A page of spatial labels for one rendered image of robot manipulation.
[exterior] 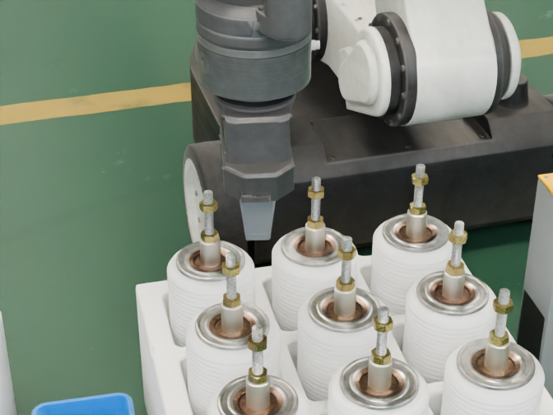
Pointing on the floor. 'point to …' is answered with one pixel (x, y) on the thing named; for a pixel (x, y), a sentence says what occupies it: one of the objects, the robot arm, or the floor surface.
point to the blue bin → (89, 406)
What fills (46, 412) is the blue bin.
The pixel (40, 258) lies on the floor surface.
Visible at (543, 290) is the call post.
